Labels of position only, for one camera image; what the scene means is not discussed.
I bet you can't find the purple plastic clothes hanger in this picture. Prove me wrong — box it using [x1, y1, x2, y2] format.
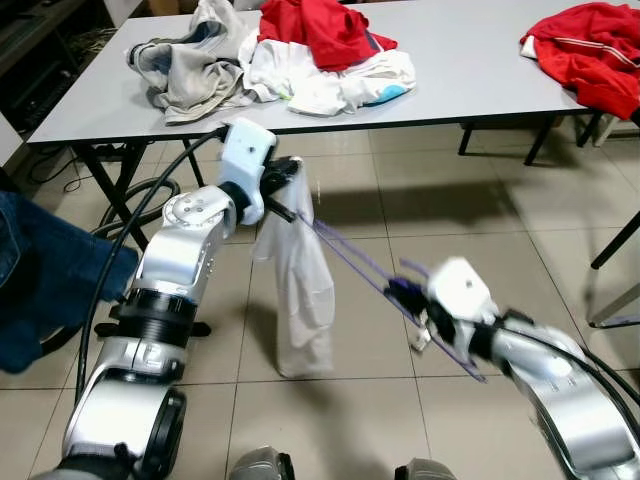
[300, 210, 489, 386]

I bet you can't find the white shirt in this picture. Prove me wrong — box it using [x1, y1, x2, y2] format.
[252, 160, 336, 379]

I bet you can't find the white crumpled garment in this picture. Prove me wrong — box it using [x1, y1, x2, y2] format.
[240, 38, 346, 116]

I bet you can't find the plain red shirt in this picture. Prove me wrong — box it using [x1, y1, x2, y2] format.
[258, 0, 399, 73]

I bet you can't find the grey crumpled garment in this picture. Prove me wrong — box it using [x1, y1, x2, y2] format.
[128, 0, 259, 126]

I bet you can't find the black stand base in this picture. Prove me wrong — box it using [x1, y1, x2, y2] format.
[40, 318, 213, 351]

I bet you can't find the grey right robot leg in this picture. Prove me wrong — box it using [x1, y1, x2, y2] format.
[395, 458, 459, 480]

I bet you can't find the grey robot leg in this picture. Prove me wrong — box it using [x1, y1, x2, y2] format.
[395, 458, 459, 480]
[228, 448, 296, 480]

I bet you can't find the grey left robot leg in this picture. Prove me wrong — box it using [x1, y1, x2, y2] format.
[228, 448, 296, 480]

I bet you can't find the person leg in blue jeans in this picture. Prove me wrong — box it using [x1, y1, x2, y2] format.
[0, 190, 141, 376]

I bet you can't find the red garment with white stripe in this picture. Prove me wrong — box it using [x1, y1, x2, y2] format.
[520, 2, 640, 121]

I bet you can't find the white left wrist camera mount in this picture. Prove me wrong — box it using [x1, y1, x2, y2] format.
[217, 117, 279, 224]

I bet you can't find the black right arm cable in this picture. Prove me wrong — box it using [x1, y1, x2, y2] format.
[500, 310, 640, 441]

